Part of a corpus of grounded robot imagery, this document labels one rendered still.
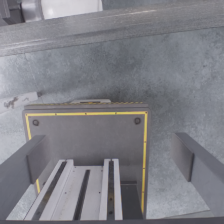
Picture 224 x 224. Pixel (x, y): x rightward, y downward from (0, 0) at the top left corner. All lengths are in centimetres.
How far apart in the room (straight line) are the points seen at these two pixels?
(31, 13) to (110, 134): 64
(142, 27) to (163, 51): 80
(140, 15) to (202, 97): 101
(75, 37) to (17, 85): 97
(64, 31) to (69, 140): 65
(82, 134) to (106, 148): 16
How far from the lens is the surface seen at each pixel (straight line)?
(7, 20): 50
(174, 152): 17
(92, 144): 92
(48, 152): 17
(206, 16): 45
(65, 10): 49
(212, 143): 149
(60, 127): 92
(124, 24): 39
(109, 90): 115
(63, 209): 77
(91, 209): 74
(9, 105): 92
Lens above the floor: 114
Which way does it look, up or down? 76 degrees down
